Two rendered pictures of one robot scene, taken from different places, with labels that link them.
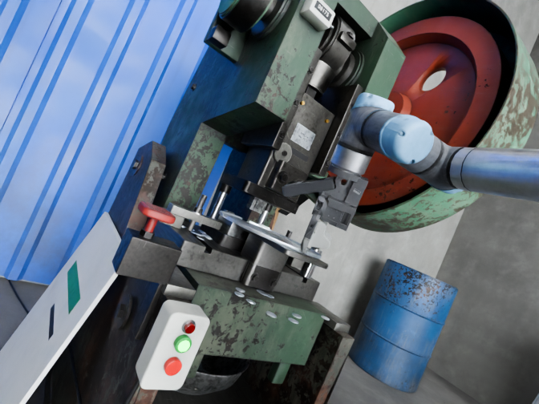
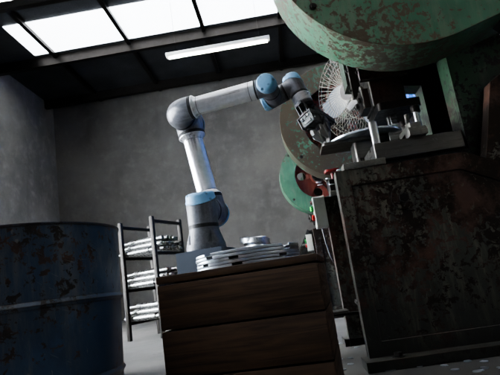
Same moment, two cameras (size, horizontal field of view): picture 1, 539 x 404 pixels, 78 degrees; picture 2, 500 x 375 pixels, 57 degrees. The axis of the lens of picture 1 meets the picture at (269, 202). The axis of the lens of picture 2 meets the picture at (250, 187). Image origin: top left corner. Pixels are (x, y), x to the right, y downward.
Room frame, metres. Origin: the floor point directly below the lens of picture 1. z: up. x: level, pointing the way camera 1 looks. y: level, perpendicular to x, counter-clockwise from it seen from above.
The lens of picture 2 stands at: (1.54, -1.71, 0.30)
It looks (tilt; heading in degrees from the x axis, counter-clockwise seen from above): 12 degrees up; 127
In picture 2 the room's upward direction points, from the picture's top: 8 degrees counter-clockwise
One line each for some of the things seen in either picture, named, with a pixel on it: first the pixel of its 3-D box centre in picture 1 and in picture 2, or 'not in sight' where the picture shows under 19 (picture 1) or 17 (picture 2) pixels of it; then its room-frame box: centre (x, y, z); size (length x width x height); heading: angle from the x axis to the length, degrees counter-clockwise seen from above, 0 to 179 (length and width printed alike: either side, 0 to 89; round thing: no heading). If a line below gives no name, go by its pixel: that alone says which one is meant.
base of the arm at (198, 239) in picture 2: not in sight; (204, 237); (0.32, -0.41, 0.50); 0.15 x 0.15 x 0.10
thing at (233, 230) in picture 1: (245, 230); (396, 140); (0.98, 0.03, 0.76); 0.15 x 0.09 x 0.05; 124
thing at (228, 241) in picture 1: (238, 240); not in sight; (0.99, 0.04, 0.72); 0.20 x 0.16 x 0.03; 124
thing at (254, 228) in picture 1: (269, 233); (364, 140); (0.88, -0.04, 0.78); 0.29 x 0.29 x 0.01
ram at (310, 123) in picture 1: (290, 144); (373, 77); (0.95, 0.01, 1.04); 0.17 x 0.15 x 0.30; 34
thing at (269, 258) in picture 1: (269, 263); (355, 158); (0.84, -0.06, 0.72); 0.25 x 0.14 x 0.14; 34
